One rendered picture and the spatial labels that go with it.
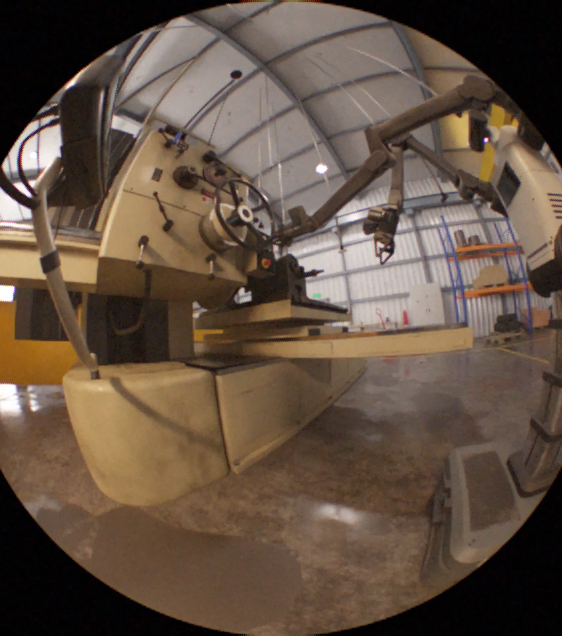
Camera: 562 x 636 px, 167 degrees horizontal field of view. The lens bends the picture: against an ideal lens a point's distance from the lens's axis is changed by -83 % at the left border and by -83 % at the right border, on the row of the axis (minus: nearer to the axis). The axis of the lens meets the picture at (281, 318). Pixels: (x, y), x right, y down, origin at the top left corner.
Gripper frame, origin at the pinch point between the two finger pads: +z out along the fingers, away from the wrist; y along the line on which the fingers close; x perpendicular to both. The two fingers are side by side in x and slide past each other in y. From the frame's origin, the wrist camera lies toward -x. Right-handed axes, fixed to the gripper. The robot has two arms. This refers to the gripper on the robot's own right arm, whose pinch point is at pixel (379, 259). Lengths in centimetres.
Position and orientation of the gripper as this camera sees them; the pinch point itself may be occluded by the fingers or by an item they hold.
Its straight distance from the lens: 77.2
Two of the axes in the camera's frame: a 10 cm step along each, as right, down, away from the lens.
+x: 7.1, 4.1, -5.7
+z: -3.4, 9.1, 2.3
